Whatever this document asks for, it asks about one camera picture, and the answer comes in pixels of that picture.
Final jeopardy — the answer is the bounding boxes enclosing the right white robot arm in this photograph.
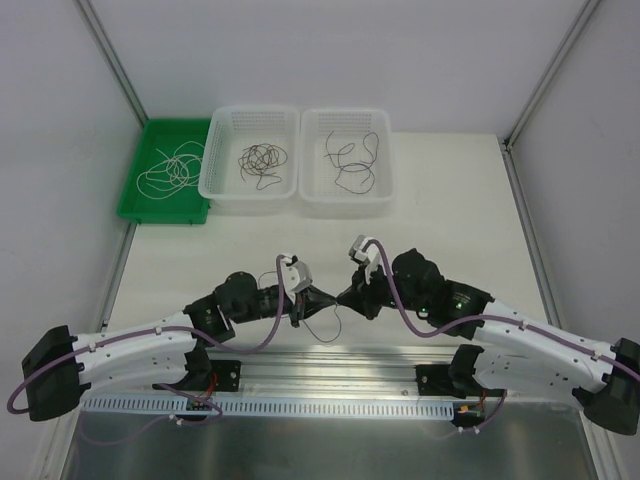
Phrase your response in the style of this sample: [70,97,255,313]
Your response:
[338,236,639,436]

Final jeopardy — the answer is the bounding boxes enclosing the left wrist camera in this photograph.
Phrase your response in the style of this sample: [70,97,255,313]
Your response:
[276,254,312,299]

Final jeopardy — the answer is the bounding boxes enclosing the left aluminium frame post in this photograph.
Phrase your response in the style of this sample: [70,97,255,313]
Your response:
[73,0,149,128]

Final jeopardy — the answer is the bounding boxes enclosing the right aluminium frame post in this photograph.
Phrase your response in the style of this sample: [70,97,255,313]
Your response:
[503,0,602,151]

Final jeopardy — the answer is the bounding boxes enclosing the brown wire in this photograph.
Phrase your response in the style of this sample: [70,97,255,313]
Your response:
[236,144,281,178]
[249,143,290,174]

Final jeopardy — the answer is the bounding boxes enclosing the purple white wire bundle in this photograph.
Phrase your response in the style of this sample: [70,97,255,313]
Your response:
[259,271,344,345]

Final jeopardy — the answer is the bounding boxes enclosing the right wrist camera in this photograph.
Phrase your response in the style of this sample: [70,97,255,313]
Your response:
[348,235,381,285]

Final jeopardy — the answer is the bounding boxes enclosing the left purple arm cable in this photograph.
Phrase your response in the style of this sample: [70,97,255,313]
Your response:
[7,255,294,416]

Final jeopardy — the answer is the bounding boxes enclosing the white slotted cable duct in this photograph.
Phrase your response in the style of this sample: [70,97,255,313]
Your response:
[83,393,454,421]

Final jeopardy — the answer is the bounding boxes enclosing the white plastic basket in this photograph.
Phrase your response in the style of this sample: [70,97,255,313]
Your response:
[197,105,300,215]
[298,108,396,219]

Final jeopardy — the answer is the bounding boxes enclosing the green plastic tray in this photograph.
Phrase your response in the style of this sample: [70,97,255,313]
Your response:
[117,118,210,225]

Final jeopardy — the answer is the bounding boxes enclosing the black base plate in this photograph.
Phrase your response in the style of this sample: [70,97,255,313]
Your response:
[201,359,242,393]
[414,364,464,398]

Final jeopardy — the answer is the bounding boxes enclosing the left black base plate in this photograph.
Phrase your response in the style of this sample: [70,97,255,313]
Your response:
[201,359,242,393]

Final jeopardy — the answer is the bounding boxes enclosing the left white plastic basket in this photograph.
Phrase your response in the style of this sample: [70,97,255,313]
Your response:
[197,105,300,215]

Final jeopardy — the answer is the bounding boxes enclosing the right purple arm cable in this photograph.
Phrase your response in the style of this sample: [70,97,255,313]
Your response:
[364,239,640,376]

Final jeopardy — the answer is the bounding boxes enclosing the right white plastic basket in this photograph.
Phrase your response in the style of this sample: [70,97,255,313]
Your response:
[298,108,396,219]

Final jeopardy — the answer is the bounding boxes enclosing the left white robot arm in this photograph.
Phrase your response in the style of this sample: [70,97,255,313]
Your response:
[7,270,336,422]

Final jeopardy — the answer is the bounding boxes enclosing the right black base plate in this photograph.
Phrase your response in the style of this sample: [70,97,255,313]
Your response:
[414,364,464,398]

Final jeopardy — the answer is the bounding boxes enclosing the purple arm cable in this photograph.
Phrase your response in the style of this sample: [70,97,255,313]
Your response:
[7,255,294,416]
[364,239,640,376]

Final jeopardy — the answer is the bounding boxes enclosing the aluminium frame post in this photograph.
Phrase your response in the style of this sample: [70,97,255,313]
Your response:
[73,0,149,128]
[503,0,602,151]

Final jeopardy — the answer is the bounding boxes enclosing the aluminium mounting rail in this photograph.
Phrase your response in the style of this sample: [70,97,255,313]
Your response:
[62,342,566,401]

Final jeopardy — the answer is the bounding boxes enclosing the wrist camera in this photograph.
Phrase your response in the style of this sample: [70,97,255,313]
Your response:
[348,235,381,285]
[276,254,312,299]

